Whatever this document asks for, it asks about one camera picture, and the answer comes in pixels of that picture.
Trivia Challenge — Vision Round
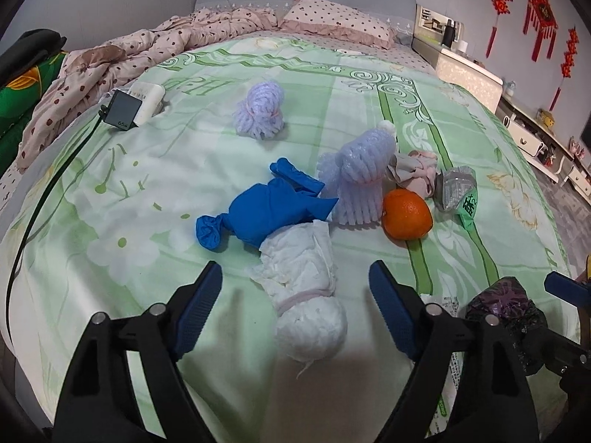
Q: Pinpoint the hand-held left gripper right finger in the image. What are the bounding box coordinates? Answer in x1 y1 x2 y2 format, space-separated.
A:
368 260 541 443

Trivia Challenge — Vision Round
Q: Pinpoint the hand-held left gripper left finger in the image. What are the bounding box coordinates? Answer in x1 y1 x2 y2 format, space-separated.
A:
53 261 225 443

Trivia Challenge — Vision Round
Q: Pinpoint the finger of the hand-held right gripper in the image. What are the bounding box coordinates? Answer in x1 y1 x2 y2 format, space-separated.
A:
545 271 591 308
538 330 591 379

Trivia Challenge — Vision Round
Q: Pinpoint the dark purple plastic bag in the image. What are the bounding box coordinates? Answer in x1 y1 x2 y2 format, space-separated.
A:
465 276 542 374

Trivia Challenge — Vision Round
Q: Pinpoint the orange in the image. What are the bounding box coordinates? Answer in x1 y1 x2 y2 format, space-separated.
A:
382 188 434 241

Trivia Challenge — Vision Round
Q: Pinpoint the small purple foam fruit net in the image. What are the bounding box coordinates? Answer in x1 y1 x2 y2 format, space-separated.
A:
232 80 286 140

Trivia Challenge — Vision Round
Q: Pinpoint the white crumpled paper bundle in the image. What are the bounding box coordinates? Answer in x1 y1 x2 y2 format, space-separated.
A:
249 220 348 363

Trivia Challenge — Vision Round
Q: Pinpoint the cream television stand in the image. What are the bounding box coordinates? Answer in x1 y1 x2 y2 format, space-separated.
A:
566 165 591 199

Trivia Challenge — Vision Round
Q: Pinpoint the grey green snack wrapper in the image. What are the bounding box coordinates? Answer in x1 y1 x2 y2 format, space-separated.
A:
434 166 478 231

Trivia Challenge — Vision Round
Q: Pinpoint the green floral bedspread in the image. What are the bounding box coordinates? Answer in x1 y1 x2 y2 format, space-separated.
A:
0 37 578 443

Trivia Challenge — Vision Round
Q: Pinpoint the crumpled pink cloth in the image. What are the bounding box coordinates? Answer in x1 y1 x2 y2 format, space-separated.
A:
387 150 438 199

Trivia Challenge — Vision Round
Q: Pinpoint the large purple foam fruit net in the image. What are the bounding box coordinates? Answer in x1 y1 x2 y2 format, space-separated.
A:
316 122 399 227

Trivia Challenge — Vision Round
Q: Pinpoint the cream coffee table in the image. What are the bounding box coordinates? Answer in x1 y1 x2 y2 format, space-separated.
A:
496 97 583 181

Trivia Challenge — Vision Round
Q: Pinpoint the black charger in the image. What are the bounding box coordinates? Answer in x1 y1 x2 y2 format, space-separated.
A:
102 90 143 130

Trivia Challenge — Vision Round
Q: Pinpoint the white power adapter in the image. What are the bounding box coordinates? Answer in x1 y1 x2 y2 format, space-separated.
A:
127 82 166 126

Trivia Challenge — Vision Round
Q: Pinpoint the cream bedside cabinet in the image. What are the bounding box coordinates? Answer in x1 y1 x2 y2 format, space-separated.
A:
411 37 504 114

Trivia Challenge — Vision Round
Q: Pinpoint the pink dotted quilt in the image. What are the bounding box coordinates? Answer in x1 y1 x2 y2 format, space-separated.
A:
16 7 296 171

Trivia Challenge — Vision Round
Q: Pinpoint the red square knot ornament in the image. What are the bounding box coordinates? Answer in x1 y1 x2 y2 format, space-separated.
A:
524 0 559 61

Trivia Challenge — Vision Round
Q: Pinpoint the green printed blanket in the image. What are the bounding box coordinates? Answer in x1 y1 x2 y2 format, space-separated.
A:
0 51 68 141

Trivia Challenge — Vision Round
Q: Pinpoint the white desk organizer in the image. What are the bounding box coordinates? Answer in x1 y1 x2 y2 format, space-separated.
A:
418 4 462 40

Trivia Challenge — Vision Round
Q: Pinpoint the pink dotted pillow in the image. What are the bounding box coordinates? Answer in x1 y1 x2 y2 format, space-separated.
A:
279 0 398 49

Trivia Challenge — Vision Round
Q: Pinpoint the dark cloth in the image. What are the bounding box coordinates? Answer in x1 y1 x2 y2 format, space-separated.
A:
0 30 68 84

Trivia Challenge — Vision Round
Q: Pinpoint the black cable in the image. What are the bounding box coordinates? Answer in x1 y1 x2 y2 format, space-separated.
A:
4 102 110 342

